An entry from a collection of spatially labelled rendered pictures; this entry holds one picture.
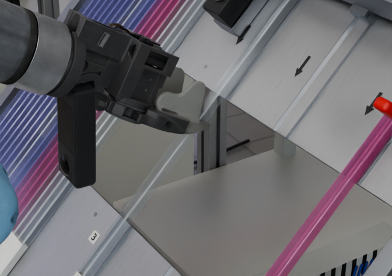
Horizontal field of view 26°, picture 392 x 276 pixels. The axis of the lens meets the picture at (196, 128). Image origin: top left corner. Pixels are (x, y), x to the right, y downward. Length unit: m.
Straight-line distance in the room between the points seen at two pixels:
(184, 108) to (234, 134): 2.06
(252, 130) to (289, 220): 1.61
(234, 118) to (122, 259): 2.15
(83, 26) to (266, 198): 0.71
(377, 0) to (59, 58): 0.31
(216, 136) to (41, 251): 0.54
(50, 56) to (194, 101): 0.19
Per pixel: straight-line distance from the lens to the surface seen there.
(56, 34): 0.81
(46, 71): 0.81
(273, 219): 1.41
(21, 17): 0.80
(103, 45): 0.85
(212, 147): 1.52
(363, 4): 0.90
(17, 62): 0.79
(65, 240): 1.05
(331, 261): 1.25
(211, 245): 1.34
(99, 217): 1.02
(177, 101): 0.91
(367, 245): 1.29
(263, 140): 2.94
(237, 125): 3.04
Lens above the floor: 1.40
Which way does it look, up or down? 28 degrees down
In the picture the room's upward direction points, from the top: straight up
